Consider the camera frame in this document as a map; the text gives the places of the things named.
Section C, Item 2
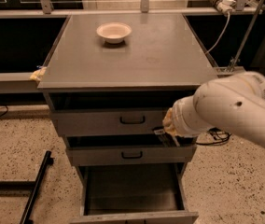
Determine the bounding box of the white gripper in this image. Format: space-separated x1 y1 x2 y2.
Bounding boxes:
162 96 211 138

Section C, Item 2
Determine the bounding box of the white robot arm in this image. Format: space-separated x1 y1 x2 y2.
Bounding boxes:
162 72 265 148

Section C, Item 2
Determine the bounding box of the grey drawer cabinet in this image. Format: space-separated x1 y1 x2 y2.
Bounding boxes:
37 12 223 224

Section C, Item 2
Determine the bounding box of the white paper bowl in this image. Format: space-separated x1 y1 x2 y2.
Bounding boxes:
96 22 132 44

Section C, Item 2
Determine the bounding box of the grey bottom drawer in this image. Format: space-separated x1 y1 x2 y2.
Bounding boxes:
69 163 199 224

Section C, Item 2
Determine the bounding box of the yellow tape piece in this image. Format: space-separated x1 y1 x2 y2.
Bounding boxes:
30 67 47 82

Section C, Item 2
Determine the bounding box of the grey top drawer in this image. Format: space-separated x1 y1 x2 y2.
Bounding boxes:
46 91 193 137

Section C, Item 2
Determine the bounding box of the grey drawer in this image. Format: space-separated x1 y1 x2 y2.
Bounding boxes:
63 134 196 166
46 91 193 137
69 163 199 224

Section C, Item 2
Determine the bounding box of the black floor stand frame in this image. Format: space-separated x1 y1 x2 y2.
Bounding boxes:
0 150 54 224

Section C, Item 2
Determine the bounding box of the grey middle drawer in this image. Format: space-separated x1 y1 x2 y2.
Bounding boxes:
63 134 196 166

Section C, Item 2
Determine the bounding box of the white power cable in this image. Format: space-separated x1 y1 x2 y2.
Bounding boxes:
204 10 231 55

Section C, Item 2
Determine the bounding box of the white power strip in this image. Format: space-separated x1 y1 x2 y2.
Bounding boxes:
209 0 235 16

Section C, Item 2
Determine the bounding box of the black rxbar chocolate bar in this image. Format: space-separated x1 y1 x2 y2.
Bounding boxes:
153 127 180 147

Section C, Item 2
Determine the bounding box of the grey metal rail frame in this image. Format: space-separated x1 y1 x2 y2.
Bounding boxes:
0 0 265 95

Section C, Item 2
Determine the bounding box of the black cable bundle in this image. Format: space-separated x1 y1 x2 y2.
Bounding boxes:
196 128 233 147

